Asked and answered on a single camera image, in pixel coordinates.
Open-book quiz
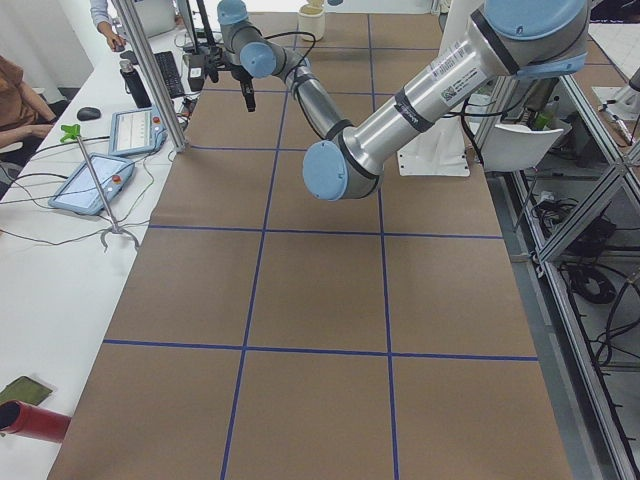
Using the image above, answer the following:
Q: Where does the aluminium frame post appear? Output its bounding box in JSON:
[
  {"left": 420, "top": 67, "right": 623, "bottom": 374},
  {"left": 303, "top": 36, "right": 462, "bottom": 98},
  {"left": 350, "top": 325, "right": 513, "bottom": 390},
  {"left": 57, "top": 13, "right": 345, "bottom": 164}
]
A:
[{"left": 112, "top": 0, "right": 187, "bottom": 153}]

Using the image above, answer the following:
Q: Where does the cream plastic basket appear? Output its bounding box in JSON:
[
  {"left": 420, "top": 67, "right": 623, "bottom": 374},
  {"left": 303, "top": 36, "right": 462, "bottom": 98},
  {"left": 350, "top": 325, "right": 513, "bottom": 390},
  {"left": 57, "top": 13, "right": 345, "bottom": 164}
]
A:
[{"left": 297, "top": 0, "right": 325, "bottom": 42}]

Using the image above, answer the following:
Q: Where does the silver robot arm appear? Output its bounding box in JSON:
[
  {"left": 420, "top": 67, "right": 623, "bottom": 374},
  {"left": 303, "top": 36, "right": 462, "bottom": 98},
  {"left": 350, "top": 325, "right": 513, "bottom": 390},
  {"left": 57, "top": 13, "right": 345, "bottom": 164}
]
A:
[{"left": 217, "top": 1, "right": 591, "bottom": 201}]

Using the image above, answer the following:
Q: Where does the teach pendant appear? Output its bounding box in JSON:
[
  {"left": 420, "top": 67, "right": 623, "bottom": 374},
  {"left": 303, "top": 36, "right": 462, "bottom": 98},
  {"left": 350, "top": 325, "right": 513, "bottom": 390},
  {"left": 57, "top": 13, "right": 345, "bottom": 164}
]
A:
[
  {"left": 108, "top": 106, "right": 167, "bottom": 157},
  {"left": 48, "top": 153, "right": 135, "bottom": 215}
]

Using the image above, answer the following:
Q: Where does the black keyboard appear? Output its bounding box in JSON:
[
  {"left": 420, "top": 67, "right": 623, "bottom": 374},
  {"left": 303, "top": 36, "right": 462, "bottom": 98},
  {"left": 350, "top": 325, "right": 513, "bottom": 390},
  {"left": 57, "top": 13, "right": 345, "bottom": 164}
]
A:
[{"left": 154, "top": 51, "right": 185, "bottom": 98}]

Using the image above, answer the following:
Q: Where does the white camera pedestal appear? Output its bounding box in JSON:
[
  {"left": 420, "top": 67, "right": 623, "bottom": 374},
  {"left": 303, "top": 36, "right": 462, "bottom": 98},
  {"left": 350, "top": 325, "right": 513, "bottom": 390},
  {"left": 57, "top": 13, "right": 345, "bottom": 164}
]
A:
[{"left": 397, "top": 0, "right": 482, "bottom": 177}]

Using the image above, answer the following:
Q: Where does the grabber reach tool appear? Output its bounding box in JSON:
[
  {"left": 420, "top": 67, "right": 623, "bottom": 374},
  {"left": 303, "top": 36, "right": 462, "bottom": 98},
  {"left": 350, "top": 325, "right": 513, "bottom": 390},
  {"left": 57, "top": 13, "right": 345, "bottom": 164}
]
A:
[{"left": 60, "top": 124, "right": 140, "bottom": 251}]

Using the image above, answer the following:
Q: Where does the black water bottle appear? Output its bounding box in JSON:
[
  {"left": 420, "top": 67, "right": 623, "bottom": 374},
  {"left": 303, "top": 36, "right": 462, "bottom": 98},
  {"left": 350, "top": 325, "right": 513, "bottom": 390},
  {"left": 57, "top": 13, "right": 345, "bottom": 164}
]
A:
[{"left": 119, "top": 59, "right": 151, "bottom": 108}]

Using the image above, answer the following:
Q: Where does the green bean bag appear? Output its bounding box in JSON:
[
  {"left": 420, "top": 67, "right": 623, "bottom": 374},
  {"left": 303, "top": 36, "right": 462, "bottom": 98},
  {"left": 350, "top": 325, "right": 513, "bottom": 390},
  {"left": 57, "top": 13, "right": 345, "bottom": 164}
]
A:
[{"left": 0, "top": 376, "right": 53, "bottom": 405}]

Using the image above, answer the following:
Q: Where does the far teach pendant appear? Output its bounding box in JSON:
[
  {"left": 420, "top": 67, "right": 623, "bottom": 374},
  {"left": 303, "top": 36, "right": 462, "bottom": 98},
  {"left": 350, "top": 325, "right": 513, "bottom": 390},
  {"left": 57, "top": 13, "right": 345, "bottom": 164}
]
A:
[{"left": 108, "top": 106, "right": 167, "bottom": 157}]

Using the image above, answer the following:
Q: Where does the near teach pendant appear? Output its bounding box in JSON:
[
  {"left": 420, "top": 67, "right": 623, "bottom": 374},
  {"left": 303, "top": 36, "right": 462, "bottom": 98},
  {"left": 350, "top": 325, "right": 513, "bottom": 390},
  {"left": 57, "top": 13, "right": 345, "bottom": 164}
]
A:
[{"left": 48, "top": 153, "right": 135, "bottom": 215}]

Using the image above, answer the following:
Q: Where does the black computer mouse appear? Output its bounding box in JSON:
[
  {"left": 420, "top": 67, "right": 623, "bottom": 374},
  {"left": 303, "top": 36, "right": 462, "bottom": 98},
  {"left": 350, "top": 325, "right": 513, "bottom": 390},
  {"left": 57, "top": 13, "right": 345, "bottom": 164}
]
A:
[{"left": 76, "top": 107, "right": 102, "bottom": 121}]

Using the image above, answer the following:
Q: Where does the white plastic chair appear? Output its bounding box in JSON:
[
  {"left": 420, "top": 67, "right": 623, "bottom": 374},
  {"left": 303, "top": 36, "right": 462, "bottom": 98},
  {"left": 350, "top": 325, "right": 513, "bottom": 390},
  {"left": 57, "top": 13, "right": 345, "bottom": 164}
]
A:
[{"left": 482, "top": 123, "right": 564, "bottom": 173}]

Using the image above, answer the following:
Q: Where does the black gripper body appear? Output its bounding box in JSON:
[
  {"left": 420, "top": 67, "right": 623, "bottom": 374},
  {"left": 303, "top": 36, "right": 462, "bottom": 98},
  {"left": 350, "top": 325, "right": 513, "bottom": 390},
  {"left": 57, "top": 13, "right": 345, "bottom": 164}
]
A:
[{"left": 225, "top": 52, "right": 253, "bottom": 88}]

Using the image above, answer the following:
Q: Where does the red cylinder bottle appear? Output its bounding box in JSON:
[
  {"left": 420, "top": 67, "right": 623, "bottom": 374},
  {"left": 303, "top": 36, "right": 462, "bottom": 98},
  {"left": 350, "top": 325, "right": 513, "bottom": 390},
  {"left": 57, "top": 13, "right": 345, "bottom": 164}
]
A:
[{"left": 1, "top": 400, "right": 71, "bottom": 443}]

